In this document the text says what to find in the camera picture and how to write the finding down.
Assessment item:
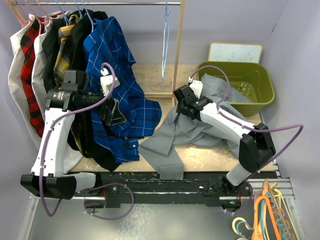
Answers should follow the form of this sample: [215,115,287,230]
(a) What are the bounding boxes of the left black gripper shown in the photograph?
[78,84,127,125]

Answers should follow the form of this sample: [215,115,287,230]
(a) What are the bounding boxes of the grey shirt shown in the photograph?
[138,74,251,180]

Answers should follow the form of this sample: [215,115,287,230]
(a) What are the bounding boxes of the light blue hanger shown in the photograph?
[161,0,171,81]

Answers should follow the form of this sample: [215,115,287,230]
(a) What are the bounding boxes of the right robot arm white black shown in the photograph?
[173,85,276,196]

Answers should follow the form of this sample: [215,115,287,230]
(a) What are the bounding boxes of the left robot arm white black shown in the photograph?
[20,67,119,200]

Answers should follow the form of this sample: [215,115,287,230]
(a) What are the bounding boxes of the blue plaid shirt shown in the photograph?
[83,16,162,163]

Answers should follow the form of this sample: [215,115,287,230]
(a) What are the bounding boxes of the beige shirt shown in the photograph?
[8,23,41,149]

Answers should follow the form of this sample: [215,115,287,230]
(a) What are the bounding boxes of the black dark shirt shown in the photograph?
[42,19,64,93]

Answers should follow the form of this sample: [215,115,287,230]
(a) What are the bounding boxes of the yellow plaid shirt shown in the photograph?
[53,14,85,154]

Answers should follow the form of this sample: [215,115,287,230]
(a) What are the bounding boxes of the red plaid shirt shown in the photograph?
[20,20,45,137]

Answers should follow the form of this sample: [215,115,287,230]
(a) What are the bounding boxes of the pink hanger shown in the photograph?
[8,0,55,31]

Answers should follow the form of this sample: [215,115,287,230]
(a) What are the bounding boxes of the yellow hanger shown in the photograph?
[266,183,300,240]

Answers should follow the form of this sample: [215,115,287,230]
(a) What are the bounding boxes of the small whiteboard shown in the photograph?
[208,42,264,64]

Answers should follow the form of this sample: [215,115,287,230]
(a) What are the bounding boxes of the olive green plastic bin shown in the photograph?
[197,61,275,117]

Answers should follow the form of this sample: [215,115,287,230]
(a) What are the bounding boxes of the wooden clothes rack frame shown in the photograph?
[4,0,186,119]

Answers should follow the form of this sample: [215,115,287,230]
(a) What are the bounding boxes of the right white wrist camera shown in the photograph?
[188,76,203,98]

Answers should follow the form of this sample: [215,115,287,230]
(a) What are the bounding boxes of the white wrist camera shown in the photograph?
[188,76,203,98]
[100,68,113,96]

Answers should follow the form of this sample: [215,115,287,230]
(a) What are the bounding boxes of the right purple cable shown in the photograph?
[187,65,305,171]

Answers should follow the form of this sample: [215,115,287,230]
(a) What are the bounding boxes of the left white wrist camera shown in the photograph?
[100,68,113,96]

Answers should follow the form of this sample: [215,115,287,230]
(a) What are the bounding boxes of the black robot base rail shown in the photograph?
[75,171,253,209]

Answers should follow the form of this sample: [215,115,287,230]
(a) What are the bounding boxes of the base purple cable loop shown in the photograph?
[83,181,135,221]

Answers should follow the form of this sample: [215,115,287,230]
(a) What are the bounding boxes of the metal clothes rail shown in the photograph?
[11,1,181,6]

